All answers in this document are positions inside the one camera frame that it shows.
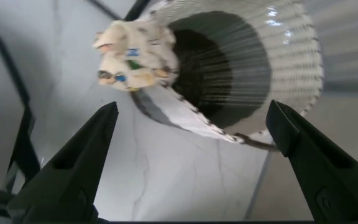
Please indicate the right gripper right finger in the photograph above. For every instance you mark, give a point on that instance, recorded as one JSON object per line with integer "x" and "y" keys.
{"x": 346, "y": 189}

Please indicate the white laundry basket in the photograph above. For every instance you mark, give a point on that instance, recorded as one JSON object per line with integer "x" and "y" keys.
{"x": 291, "y": 62}

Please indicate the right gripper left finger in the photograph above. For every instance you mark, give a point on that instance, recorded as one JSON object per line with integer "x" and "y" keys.
{"x": 70, "y": 193}

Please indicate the cream printed garment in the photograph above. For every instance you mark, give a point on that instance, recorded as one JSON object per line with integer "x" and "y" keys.
{"x": 129, "y": 62}

